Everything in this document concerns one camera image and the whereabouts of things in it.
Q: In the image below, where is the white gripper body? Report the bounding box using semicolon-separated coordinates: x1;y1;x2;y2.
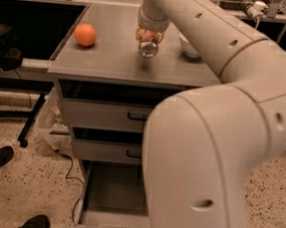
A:
138;0;170;33

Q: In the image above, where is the red coke can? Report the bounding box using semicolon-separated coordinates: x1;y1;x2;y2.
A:
138;29;158;59

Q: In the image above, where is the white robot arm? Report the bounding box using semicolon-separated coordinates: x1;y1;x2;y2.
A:
142;0;286;228

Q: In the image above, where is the top grey drawer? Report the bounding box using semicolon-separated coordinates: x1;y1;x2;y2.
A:
59;79;178;132

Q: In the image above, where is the bottom grey drawer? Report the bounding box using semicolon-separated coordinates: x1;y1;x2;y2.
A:
65;161;150;228

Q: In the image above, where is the white bowl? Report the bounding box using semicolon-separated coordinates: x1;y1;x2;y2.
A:
179;33;200;59

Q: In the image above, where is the orange fruit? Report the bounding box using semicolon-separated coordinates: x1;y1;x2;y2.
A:
74;23;97;47

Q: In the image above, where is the white power strip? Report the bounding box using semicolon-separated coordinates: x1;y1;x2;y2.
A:
239;0;266;20

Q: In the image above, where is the clear plastic bag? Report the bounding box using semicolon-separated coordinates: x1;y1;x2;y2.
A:
35;89;71;150

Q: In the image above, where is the black table leg stand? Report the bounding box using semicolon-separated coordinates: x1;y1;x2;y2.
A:
0;94;46;147

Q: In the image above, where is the black shoe lower left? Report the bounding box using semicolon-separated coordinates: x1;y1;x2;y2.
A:
18;215;51;228

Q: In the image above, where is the black floor cable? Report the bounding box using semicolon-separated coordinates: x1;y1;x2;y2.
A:
49;149;88;224

